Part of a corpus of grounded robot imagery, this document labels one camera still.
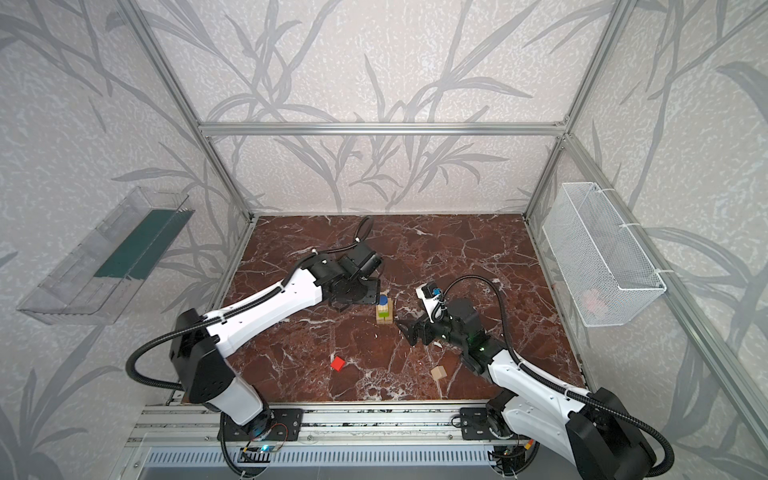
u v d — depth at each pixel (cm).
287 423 73
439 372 82
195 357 42
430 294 70
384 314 90
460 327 63
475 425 73
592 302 73
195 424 75
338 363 83
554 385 47
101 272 64
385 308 87
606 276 62
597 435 40
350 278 60
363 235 64
